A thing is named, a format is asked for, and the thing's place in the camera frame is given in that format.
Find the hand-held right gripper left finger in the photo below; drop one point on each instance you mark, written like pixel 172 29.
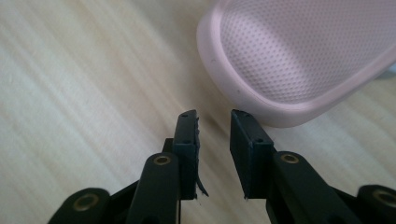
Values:
pixel 183 155

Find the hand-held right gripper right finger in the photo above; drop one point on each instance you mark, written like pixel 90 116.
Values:
pixel 249 155

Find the pink slipper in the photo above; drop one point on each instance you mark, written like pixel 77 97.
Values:
pixel 299 56

